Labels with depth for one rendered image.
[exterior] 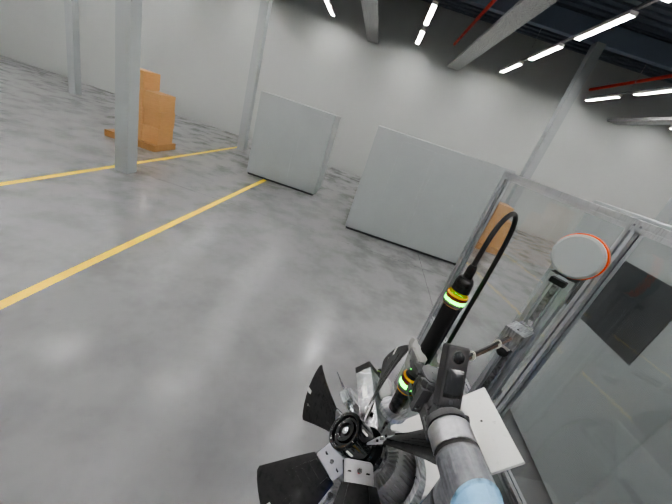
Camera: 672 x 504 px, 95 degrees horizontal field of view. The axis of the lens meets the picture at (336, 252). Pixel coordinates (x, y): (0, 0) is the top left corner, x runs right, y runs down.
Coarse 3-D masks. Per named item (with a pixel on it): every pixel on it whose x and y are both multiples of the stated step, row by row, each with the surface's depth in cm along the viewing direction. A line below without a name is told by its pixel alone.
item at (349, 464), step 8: (344, 464) 89; (352, 464) 90; (360, 464) 90; (368, 464) 91; (344, 472) 87; (352, 472) 88; (368, 472) 89; (344, 480) 86; (352, 480) 86; (360, 480) 87; (368, 480) 88
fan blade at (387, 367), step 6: (402, 348) 111; (390, 354) 120; (396, 354) 112; (402, 354) 107; (384, 360) 124; (390, 360) 114; (396, 360) 107; (384, 366) 118; (390, 366) 108; (384, 372) 109; (390, 372) 104; (384, 378) 105; (378, 384) 108; (378, 390) 102; (372, 396) 103
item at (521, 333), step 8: (504, 328) 111; (512, 328) 110; (520, 328) 112; (528, 328) 113; (504, 336) 111; (512, 336) 109; (520, 336) 107; (528, 336) 108; (504, 344) 111; (512, 344) 109; (520, 344) 107
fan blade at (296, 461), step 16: (272, 464) 101; (288, 464) 99; (304, 464) 97; (320, 464) 96; (272, 480) 98; (288, 480) 96; (304, 480) 95; (320, 480) 95; (272, 496) 96; (288, 496) 95; (304, 496) 94; (320, 496) 93
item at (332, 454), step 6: (330, 444) 98; (324, 450) 98; (330, 450) 97; (318, 456) 97; (324, 456) 97; (330, 456) 97; (336, 456) 97; (324, 462) 97; (336, 462) 96; (342, 462) 96; (330, 468) 96; (342, 468) 95; (330, 474) 95; (336, 474) 95
